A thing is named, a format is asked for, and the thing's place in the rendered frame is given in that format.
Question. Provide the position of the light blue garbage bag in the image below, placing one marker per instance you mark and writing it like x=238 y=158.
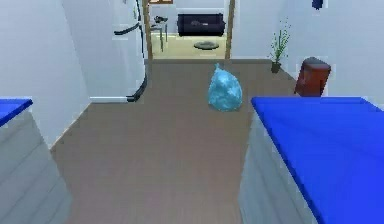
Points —
x=225 y=89

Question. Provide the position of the grey round floor cushion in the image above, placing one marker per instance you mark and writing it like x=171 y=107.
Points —
x=206 y=45

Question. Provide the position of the black sofa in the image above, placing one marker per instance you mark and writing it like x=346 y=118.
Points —
x=200 y=24

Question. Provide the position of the grey side table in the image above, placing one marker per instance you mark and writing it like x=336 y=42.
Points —
x=160 y=29

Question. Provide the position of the white fridge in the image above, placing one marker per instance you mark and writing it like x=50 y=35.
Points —
x=110 y=50

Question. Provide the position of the green house plant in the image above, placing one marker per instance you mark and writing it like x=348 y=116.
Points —
x=278 y=50

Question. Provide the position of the brown framed picture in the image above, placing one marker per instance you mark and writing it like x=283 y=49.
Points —
x=161 y=1

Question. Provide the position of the red brown bin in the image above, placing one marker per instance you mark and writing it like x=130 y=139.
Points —
x=312 y=77

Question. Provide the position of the blue top white cabinet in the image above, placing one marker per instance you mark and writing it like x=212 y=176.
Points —
x=20 y=166
x=320 y=156

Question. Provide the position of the dark blue wall object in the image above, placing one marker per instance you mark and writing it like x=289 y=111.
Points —
x=317 y=4

